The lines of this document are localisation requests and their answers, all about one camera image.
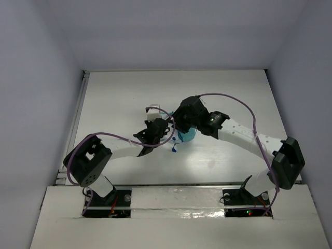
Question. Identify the aluminium rail with foil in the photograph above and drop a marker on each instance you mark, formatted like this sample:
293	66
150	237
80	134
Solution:
182	202

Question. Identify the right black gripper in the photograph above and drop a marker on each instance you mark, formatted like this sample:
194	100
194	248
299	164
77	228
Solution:
178	117

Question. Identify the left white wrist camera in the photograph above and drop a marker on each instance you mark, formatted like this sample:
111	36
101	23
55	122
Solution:
153	112

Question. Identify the teal cat-ear headphones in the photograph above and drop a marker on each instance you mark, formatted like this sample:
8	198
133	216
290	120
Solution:
180	137

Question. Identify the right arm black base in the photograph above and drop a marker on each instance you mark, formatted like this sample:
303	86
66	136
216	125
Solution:
240	203

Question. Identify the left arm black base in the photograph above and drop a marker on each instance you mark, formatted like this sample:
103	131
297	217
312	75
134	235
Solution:
116	204

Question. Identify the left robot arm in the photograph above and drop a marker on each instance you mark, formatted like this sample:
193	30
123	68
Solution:
86	162

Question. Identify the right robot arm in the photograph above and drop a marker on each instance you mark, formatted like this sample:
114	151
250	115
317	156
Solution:
284	158

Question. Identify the left side aluminium rail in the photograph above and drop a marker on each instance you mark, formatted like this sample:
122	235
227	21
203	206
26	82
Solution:
61	176

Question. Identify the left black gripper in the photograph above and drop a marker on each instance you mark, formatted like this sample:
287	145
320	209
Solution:
161	125

